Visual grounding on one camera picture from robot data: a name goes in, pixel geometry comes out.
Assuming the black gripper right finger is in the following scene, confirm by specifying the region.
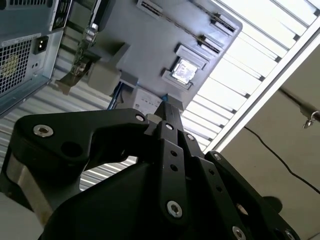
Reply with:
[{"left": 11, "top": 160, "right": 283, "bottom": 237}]
[{"left": 166, "top": 102, "right": 302, "bottom": 240}]

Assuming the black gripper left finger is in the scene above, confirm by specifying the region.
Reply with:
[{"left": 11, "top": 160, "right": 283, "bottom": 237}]
[{"left": 4, "top": 101, "right": 191, "bottom": 223}]

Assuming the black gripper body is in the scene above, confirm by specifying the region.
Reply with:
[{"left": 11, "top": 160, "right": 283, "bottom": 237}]
[{"left": 41, "top": 159, "right": 237, "bottom": 240}]

